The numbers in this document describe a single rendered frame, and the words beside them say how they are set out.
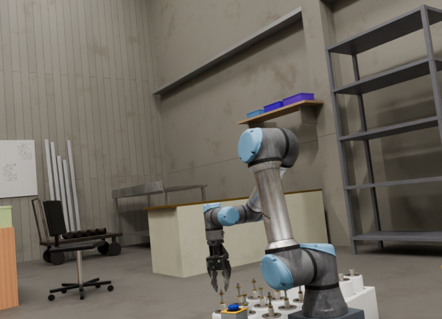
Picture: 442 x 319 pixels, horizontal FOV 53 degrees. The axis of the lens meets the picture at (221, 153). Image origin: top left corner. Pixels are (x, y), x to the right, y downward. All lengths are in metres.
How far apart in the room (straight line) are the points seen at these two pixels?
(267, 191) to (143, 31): 8.76
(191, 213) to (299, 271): 3.08
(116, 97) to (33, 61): 1.67
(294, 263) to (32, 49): 8.07
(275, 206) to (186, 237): 3.01
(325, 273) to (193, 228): 3.04
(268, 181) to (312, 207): 4.07
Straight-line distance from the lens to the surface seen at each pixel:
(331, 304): 1.55
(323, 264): 1.53
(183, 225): 4.41
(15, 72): 8.89
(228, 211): 1.74
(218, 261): 1.85
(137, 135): 9.32
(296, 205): 5.35
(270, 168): 1.49
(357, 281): 2.44
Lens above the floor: 0.71
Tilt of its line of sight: 6 degrees up
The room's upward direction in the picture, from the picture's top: 6 degrees counter-clockwise
